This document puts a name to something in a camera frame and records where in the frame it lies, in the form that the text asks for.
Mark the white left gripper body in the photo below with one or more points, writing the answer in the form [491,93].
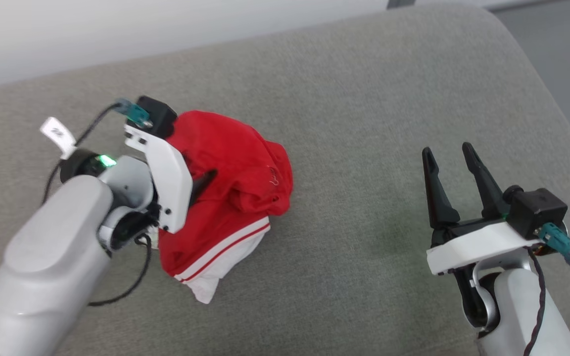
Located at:
[173,188]

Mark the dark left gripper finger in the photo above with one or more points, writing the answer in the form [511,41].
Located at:
[202,184]

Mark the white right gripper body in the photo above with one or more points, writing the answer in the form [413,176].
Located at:
[478,244]

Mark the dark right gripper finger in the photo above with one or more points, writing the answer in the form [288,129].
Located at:
[438,202]
[490,198]

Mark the red and white jersey garment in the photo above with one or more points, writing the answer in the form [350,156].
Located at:
[235,148]

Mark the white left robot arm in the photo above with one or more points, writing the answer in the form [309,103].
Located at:
[42,257]

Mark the grey fabric sofa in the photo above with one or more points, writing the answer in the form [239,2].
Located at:
[339,99]

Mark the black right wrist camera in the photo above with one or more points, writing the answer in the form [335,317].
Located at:
[537,207]

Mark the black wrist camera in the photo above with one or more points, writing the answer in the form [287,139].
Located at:
[159,116]
[537,207]

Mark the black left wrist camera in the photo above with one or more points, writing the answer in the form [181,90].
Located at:
[159,116]

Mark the teal right camera connector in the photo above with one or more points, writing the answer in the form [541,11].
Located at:
[559,242]

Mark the teal camera connector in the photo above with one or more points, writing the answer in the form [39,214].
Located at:
[559,242]
[134,112]

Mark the teal left camera connector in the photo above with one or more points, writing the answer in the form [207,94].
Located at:
[134,112]

